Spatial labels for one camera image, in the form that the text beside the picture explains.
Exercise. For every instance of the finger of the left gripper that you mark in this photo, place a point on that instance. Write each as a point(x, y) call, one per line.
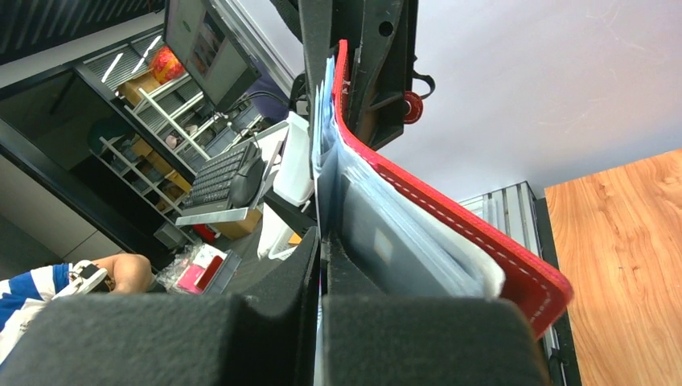
point(315, 17)
point(382, 53)

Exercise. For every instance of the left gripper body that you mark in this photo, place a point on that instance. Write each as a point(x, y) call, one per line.
point(344, 14)

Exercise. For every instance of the black computer monitor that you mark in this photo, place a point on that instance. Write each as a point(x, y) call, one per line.
point(199, 36)

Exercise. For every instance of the grey storage tray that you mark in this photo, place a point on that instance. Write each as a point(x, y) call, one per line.
point(199, 269)

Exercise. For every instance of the black keyboard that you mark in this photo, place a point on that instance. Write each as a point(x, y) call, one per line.
point(213, 182)

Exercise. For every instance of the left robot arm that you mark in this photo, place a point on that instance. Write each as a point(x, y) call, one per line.
point(293, 185)

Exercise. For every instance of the metal storage shelving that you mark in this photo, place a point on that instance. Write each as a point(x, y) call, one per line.
point(175, 115)

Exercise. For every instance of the aluminium frame rail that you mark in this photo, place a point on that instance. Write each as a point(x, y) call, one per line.
point(512, 210)

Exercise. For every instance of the red leather card holder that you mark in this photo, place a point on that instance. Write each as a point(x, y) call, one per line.
point(540, 291)

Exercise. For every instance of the person in striped shirt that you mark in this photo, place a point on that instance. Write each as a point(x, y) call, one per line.
point(25, 295)

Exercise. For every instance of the black computer mouse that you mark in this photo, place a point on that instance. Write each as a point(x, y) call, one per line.
point(246, 182)

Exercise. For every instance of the white perforated basket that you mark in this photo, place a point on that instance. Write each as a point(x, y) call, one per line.
point(285, 244)

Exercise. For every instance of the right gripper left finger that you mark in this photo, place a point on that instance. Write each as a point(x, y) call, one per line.
point(264, 336)

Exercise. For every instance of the red round lantern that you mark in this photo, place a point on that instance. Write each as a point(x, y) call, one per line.
point(164, 66)

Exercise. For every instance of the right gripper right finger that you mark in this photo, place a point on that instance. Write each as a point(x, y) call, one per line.
point(369, 338)

